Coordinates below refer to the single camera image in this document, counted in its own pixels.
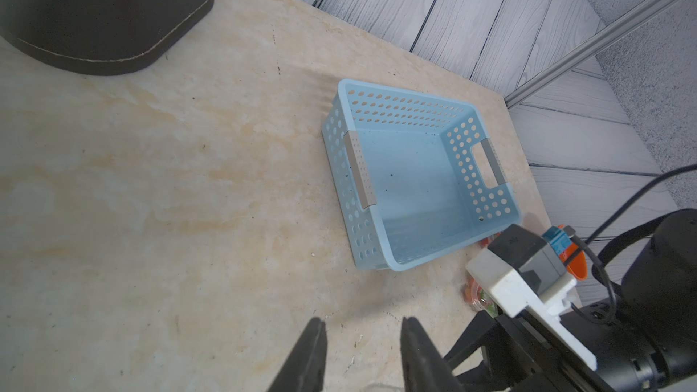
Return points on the bronze wire glass rack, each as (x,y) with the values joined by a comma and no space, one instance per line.
(99,37)

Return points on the right aluminium frame post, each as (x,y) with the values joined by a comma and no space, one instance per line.
(610,35)

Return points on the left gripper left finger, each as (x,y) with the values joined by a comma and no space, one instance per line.
(304,368)

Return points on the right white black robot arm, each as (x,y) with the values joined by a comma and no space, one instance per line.
(664,273)

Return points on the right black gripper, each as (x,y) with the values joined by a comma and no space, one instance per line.
(647,348)

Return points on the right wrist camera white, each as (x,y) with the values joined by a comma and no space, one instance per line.
(520,271)

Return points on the orange plastic bowl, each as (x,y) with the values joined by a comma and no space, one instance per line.
(575,260)

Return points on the clear clamshell container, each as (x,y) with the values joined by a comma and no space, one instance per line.
(478,299)

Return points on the light blue plastic basket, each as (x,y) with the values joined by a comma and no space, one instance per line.
(416,175)

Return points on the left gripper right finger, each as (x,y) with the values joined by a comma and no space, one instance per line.
(423,367)

